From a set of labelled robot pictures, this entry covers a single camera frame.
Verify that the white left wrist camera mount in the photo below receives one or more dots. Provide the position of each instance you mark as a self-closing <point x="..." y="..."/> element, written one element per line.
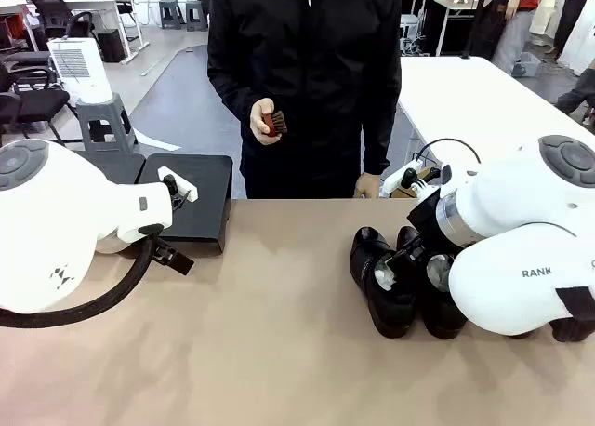
<point x="183" y="186"/>

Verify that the grey plastic stool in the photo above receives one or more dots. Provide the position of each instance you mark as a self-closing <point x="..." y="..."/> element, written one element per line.
<point x="107" y="119"/>
<point x="196" y="14"/>
<point x="171" y="12"/>

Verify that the black round-toe leather shoe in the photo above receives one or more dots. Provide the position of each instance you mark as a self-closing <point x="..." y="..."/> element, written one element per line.
<point x="386" y="314"/>
<point x="441" y="314"/>

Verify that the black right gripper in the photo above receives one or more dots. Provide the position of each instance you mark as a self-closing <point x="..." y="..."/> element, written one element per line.
<point x="430" y="221"/>

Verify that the person's left forearm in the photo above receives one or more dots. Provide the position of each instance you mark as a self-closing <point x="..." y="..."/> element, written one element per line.
<point x="381" y="142"/>

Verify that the seated bystander in dark trousers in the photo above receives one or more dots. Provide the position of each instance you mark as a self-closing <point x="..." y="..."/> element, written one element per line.
<point x="576" y="96"/>

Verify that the black stand pole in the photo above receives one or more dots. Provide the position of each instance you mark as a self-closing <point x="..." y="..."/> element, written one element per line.
<point x="473" y="21"/>

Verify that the grey storage bin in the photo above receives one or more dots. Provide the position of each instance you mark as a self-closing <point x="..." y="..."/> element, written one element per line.
<point x="525" y="65"/>

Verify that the white computer case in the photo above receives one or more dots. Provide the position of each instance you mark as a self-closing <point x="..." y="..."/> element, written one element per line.
<point x="411" y="30"/>

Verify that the black computer tower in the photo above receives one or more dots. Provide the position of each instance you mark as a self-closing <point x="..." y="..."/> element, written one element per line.
<point x="111" y="44"/>

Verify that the black padded office chair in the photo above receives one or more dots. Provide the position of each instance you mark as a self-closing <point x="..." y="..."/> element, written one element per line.
<point x="32" y="105"/>

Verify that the person's right hand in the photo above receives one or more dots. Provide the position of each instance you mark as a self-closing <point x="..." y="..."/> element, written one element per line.
<point x="257" y="123"/>

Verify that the white paper shoe stuffing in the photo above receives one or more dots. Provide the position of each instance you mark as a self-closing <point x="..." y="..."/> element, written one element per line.
<point x="385" y="277"/>
<point x="439" y="270"/>

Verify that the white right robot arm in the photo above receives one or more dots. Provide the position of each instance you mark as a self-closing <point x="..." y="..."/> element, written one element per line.
<point x="511" y="277"/>

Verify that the black mesh office chair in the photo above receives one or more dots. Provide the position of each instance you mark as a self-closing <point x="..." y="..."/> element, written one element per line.
<point x="53" y="12"/>

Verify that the black shoe stand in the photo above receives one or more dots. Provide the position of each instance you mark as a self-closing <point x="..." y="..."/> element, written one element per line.
<point x="204" y="212"/>
<point x="111" y="168"/>

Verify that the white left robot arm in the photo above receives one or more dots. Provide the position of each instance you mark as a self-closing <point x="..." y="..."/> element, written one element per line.
<point x="46" y="221"/>

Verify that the white air purifier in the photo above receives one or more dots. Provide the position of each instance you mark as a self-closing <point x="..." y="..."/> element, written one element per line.
<point x="81" y="70"/>

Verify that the person in black jacket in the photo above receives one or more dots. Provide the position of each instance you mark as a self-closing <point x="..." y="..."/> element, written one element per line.
<point x="302" y="49"/>

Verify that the person's left hand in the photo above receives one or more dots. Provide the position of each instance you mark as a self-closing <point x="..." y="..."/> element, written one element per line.
<point x="367" y="186"/>

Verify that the small background table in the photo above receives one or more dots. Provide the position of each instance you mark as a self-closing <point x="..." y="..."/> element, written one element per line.
<point x="465" y="3"/>

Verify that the large white table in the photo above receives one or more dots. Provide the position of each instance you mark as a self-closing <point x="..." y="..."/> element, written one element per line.
<point x="465" y="100"/>

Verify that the red shoe brush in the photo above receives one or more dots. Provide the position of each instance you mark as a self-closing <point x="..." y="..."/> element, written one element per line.
<point x="275" y="123"/>

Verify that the person's right forearm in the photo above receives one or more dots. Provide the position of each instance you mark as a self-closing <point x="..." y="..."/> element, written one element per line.
<point x="228" y="82"/>

